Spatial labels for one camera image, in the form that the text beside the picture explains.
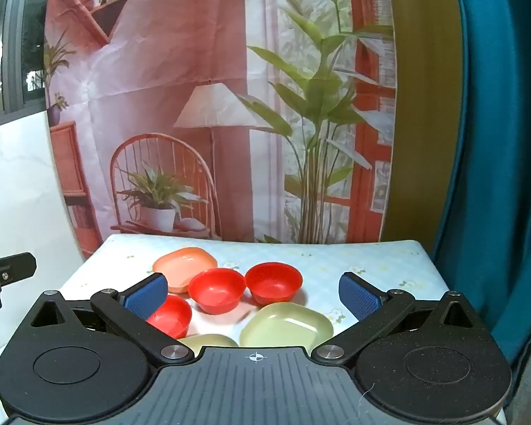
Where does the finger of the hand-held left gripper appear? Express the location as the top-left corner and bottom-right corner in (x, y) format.
(0, 252), (37, 313)

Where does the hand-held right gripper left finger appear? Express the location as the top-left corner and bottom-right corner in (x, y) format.
(29, 272), (195, 366)

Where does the printed room scene backdrop cloth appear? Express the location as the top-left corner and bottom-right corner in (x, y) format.
(43, 0), (400, 261)

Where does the pale green plastic plate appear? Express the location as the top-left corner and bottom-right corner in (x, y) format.
(177, 333), (240, 357)
(239, 302), (335, 349)

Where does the teal curtain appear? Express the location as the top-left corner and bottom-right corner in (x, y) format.
(433, 0), (531, 366)

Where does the pink plastic plate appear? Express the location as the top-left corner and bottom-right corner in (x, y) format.
(152, 247), (218, 295)

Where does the floral checked tablecloth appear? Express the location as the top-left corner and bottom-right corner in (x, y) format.
(0, 234), (453, 366)

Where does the red plastic bowl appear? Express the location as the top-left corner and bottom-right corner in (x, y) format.
(245, 262), (304, 306)
(146, 294), (194, 340)
(188, 268), (247, 315)

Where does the white marble panel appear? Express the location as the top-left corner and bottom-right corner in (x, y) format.
(0, 110), (103, 361)

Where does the dark framed window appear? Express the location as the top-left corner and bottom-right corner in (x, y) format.
(0, 0), (55, 125)

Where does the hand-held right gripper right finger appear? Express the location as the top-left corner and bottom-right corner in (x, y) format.
(310, 271), (475, 366)

